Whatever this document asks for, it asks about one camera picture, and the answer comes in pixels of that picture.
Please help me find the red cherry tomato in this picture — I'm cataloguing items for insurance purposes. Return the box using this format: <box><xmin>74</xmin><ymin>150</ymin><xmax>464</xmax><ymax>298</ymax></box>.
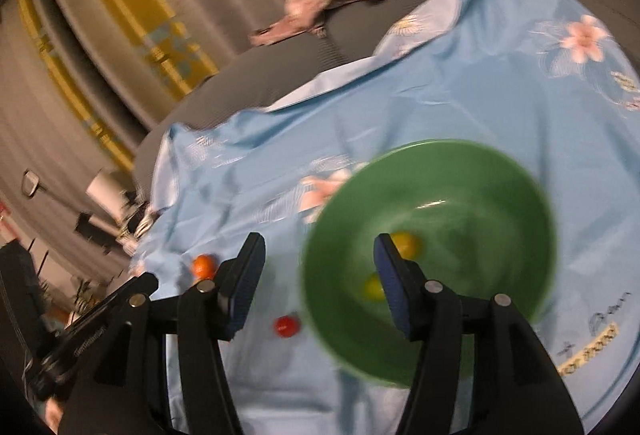
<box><xmin>273</xmin><ymin>314</ymin><xmax>301</xmax><ymax>339</ymax></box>

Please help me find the green bowl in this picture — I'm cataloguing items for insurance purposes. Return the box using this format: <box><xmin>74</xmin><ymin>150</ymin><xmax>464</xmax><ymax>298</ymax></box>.
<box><xmin>300</xmin><ymin>140</ymin><xmax>558</xmax><ymax>388</ymax></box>

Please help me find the grey sofa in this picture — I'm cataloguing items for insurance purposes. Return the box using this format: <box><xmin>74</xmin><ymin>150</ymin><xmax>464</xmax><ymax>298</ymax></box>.
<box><xmin>135</xmin><ymin>0</ymin><xmax>640</xmax><ymax>186</ymax></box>

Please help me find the white boxy object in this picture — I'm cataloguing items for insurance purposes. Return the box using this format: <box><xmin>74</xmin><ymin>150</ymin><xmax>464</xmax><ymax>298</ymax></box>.
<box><xmin>85</xmin><ymin>170</ymin><xmax>131</xmax><ymax>221</ymax></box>

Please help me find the yellow cherry tomato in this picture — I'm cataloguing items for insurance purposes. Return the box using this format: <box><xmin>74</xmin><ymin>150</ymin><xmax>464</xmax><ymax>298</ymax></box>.
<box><xmin>391</xmin><ymin>231</ymin><xmax>423</xmax><ymax>260</ymax></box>

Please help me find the orange mandarin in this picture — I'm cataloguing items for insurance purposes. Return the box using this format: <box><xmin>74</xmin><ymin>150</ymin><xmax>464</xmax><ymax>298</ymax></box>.
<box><xmin>192</xmin><ymin>254</ymin><xmax>217</xmax><ymax>279</ymax></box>

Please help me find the light blue floral cloth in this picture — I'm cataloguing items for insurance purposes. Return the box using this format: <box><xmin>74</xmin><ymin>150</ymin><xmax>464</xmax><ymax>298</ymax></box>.
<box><xmin>127</xmin><ymin>0</ymin><xmax>640</xmax><ymax>435</ymax></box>

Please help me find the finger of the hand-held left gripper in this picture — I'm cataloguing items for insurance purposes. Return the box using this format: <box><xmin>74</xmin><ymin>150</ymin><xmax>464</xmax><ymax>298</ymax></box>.
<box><xmin>29</xmin><ymin>271</ymin><xmax>160</xmax><ymax>400</ymax></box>

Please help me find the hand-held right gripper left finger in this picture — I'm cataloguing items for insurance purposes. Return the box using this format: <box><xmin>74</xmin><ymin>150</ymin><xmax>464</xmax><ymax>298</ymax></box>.
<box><xmin>59</xmin><ymin>231</ymin><xmax>267</xmax><ymax>435</ymax></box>

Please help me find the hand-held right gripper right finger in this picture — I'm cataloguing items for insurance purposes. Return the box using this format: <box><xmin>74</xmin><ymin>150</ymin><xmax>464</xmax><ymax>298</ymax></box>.
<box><xmin>373</xmin><ymin>233</ymin><xmax>585</xmax><ymax>435</ymax></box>

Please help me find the small oval mirror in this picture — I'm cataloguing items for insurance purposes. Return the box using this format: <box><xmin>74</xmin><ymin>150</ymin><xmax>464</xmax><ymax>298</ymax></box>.
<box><xmin>21</xmin><ymin>169</ymin><xmax>43</xmax><ymax>198</ymax></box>

